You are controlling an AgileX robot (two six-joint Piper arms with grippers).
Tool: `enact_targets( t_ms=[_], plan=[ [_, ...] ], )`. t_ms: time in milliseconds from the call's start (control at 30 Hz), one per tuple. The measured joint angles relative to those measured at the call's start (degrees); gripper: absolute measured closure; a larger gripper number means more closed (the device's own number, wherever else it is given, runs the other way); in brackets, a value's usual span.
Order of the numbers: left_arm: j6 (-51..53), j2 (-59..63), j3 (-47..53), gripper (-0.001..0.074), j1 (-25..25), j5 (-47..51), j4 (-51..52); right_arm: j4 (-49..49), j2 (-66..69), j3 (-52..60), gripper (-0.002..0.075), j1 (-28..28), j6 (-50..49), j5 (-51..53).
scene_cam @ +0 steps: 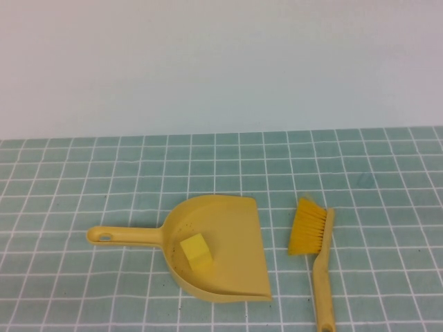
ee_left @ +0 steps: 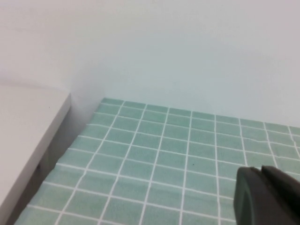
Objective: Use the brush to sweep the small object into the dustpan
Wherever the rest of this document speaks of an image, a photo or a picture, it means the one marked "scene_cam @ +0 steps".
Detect yellow hand brush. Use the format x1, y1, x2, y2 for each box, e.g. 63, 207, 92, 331
287, 195, 336, 332

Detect green white-grid tablecloth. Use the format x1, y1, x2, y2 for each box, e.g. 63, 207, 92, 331
0, 127, 443, 332

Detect small yellow foam cube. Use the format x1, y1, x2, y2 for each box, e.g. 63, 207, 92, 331
179, 232, 214, 271

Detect yellow plastic dustpan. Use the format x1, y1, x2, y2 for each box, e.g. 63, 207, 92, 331
86, 195, 273, 304

